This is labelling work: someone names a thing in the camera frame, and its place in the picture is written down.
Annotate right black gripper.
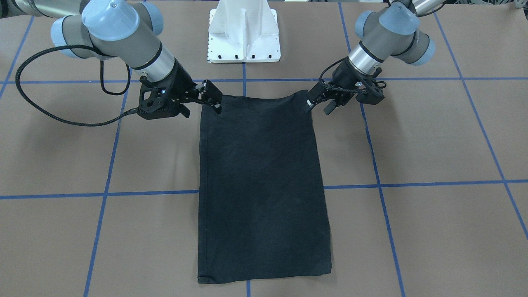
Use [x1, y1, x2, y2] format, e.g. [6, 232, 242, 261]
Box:
[159, 60, 223, 114]

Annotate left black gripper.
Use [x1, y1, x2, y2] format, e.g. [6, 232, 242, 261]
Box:
[303, 62, 359, 115]

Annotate black graphic t-shirt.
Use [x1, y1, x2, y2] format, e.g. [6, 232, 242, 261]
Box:
[197, 90, 332, 284]

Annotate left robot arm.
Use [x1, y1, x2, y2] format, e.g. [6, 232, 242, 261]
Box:
[304, 0, 445, 114]

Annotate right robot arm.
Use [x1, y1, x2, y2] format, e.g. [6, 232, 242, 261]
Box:
[1, 0, 223, 120]

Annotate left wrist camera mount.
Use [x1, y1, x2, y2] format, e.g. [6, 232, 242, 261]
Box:
[355, 67, 387, 105]

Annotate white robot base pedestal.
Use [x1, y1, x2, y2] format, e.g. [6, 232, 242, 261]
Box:
[207, 0, 281, 63]

